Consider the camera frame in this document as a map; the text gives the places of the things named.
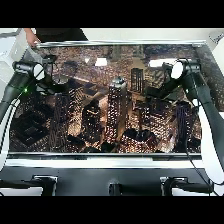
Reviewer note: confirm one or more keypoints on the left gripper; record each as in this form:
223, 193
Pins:
53, 88

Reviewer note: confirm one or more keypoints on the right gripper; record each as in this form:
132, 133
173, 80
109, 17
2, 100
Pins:
156, 92

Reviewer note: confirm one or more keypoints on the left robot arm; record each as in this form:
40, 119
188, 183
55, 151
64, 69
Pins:
16, 85

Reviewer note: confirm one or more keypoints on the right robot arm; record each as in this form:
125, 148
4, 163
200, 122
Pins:
203, 100

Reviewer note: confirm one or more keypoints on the person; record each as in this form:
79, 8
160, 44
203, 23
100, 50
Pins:
60, 34

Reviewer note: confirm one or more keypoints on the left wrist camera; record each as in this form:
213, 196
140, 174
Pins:
49, 65

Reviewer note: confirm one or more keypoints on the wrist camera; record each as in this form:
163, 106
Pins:
168, 70
49, 65

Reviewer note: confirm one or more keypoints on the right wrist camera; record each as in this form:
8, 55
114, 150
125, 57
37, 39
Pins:
168, 70

